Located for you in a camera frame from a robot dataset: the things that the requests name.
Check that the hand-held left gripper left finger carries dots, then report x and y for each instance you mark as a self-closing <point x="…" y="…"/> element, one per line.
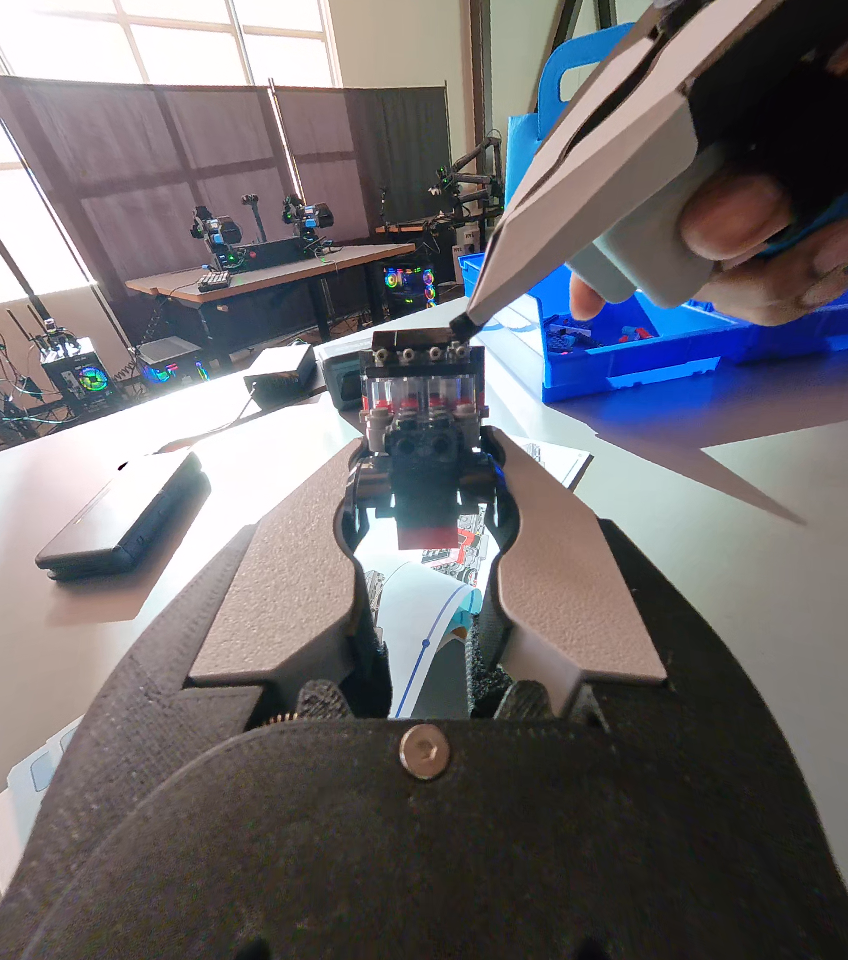
<point x="281" y="592"/>

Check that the grey teal device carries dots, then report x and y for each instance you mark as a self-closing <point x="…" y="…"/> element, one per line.
<point x="341" y="382"/>

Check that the dark steel column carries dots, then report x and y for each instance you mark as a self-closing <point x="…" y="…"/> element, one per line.
<point x="480" y="67"/>

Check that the blue felt bag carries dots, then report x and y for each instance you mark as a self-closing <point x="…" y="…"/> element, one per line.
<point x="525" y="150"/>

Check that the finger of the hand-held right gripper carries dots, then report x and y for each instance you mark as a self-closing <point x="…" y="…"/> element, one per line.
<point x="544" y="161"/>
<point x="604" y="150"/>

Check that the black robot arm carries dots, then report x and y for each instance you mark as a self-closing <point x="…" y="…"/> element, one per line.
<point x="308" y="217"/>
<point x="215" y="232"/>

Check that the black flat tablet device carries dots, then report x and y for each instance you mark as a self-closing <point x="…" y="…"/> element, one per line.
<point x="124" y="517"/>

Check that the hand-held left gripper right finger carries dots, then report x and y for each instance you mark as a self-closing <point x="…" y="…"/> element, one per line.
<point x="566" y="600"/>

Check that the black box device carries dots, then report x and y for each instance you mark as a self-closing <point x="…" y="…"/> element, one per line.
<point x="281" y="375"/>

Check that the pile of loose toy bricks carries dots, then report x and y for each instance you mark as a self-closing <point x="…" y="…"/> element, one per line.
<point x="581" y="334"/>

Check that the white sheet with blue lines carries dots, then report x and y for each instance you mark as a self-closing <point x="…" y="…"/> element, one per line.
<point x="424" y="607"/>

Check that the blue plastic bin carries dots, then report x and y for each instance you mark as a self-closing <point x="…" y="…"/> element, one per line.
<point x="806" y="341"/>
<point x="619" y="375"/>

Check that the dark fabric room divider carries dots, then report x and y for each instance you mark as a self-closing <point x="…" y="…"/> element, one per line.
<point x="364" y="150"/>
<point x="124" y="165"/>

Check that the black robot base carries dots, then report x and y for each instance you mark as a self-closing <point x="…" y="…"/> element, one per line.
<point x="274" y="251"/>

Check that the computer tower with coloured lights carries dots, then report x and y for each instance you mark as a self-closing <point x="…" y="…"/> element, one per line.
<point x="169" y="360"/>
<point x="83" y="375"/>
<point x="409" y="281"/>

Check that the large bright window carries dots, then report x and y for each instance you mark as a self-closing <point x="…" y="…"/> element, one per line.
<point x="169" y="37"/>

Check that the person's right hand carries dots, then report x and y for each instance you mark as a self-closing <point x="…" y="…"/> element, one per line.
<point x="739" y="217"/>

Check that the white desk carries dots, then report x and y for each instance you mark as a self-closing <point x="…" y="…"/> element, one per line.
<point x="694" y="600"/>

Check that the wooden table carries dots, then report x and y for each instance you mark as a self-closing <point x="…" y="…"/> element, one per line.
<point x="281" y="270"/>

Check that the small black keypad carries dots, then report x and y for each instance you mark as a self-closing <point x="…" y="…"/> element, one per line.
<point x="214" y="281"/>

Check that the black camera post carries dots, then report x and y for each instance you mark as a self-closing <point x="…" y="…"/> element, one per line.
<point x="254" y="217"/>

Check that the toy brick engine model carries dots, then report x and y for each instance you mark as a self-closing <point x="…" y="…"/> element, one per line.
<point x="424" y="442"/>

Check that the black robot arms on stand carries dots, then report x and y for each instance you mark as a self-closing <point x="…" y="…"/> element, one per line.
<point x="469" y="180"/>

